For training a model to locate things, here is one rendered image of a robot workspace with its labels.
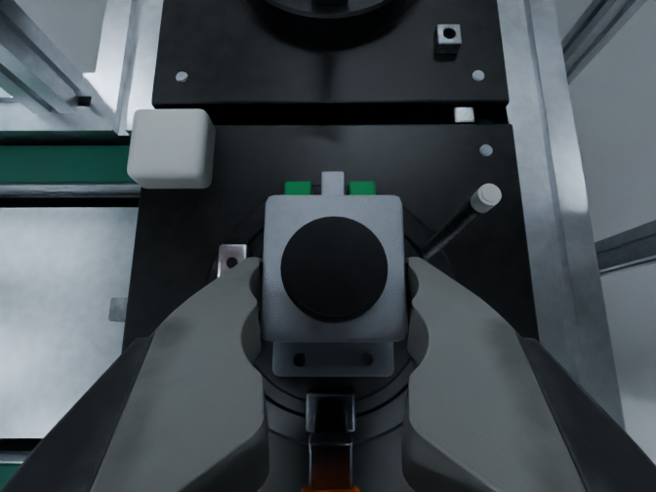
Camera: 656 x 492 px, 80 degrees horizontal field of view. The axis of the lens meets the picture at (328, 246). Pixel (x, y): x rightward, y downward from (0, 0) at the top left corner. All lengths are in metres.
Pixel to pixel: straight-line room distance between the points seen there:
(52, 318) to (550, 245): 0.34
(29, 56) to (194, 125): 0.10
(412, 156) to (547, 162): 0.10
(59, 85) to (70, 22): 0.22
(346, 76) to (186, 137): 0.11
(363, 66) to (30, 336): 0.30
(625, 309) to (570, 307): 0.14
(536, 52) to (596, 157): 0.15
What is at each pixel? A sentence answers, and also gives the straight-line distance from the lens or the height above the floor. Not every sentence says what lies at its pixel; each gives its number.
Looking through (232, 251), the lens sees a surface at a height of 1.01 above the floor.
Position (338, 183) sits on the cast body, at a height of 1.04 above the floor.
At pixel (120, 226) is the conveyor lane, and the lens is 0.34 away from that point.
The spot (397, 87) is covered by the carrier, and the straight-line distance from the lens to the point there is 0.29.
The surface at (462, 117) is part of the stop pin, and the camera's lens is 0.29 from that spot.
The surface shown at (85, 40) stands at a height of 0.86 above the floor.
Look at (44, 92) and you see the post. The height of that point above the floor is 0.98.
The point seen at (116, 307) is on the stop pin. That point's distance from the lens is 0.27.
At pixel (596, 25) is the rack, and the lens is 0.38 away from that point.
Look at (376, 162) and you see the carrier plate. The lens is 0.26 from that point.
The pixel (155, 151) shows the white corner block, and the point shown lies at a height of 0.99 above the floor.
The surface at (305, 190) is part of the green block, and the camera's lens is 0.17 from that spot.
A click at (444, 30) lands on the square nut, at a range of 0.31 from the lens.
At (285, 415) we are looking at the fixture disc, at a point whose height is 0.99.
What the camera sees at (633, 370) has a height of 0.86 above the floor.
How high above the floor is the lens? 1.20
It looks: 76 degrees down
